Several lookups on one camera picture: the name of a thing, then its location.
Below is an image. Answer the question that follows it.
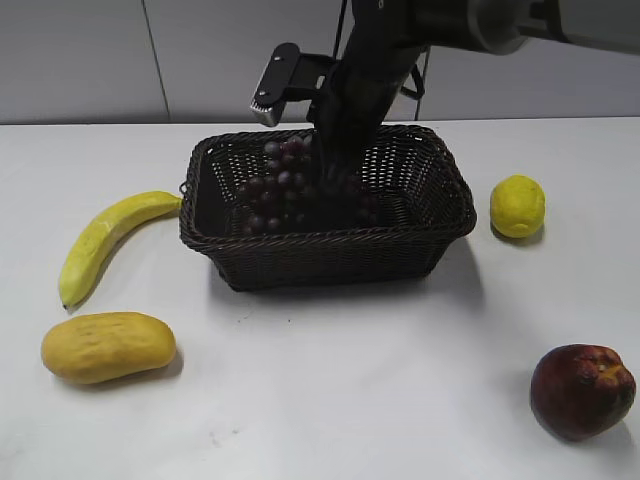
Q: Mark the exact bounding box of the yellow banana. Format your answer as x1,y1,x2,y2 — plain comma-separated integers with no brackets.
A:
58,191,182,310

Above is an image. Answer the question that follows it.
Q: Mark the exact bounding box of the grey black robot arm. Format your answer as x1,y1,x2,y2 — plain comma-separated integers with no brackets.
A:
313,0,639,173

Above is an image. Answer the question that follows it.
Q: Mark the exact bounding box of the dark red apple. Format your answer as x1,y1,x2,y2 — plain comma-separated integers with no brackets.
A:
530,344,637,442

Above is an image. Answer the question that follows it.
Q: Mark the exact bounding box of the dark red grape bunch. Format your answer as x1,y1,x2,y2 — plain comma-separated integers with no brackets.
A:
236,134,379,235

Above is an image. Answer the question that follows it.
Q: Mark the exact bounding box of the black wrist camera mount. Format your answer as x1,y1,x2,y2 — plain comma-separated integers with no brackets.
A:
249,42,337,127

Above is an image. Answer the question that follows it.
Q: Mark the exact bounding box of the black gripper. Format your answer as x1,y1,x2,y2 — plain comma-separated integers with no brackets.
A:
308,1,425,173

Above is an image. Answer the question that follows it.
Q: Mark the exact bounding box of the black wicker basket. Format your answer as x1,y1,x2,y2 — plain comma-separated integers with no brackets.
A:
179,124,477,291

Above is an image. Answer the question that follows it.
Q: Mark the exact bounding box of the yellow mango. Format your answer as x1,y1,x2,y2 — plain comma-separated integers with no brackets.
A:
41,312,177,385

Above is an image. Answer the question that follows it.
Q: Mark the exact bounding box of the yellow lemon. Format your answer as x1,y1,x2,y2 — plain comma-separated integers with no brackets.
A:
490,175,546,239

